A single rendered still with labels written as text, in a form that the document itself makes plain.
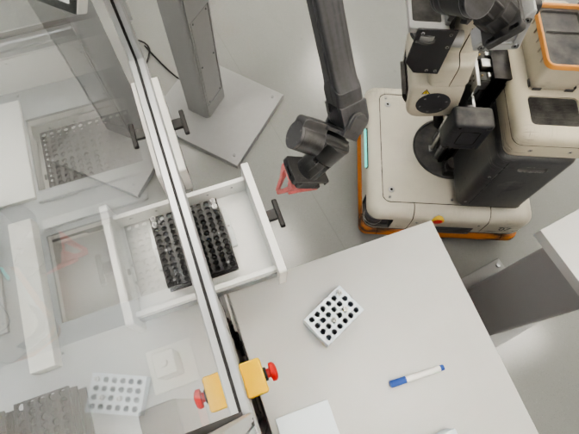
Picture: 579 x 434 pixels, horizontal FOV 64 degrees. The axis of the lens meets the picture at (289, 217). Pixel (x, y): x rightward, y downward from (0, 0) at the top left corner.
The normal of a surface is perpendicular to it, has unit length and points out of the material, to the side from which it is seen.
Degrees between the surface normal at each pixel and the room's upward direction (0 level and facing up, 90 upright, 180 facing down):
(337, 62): 56
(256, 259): 0
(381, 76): 0
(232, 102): 3
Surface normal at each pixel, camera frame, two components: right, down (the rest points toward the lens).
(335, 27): 0.37, 0.49
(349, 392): 0.03, -0.37
